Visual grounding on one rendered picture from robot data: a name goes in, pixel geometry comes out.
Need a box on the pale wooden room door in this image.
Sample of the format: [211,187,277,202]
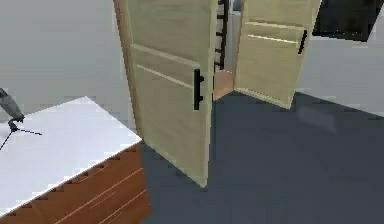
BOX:
[233,0,323,110]
[113,0,219,189]

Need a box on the black ladder shelf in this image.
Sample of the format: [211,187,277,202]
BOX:
[213,0,230,71]

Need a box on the brown white-topped chest of drawers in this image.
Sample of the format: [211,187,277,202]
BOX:
[0,96,152,224]

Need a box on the black door handle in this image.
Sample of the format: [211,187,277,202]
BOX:
[193,68,205,111]
[297,29,308,55]

